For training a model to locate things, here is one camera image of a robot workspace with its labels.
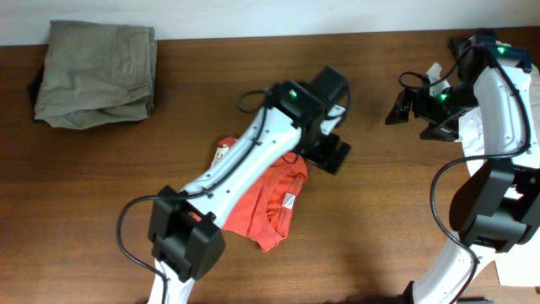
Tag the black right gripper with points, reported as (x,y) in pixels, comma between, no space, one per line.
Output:
(446,131)

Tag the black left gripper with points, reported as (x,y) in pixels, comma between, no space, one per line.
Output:
(326,153)

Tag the orange polo shirt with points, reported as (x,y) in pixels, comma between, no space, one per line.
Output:
(265,211)

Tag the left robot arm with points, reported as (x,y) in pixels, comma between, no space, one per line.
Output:
(185,226)

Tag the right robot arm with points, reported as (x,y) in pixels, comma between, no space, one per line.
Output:
(457,265)

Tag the black garment under white shirt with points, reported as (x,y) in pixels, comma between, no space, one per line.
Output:
(459,44)

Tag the white t-shirt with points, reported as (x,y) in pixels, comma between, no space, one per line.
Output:
(496,212)

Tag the folded olive green trousers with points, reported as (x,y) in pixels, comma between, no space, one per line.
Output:
(97,74)

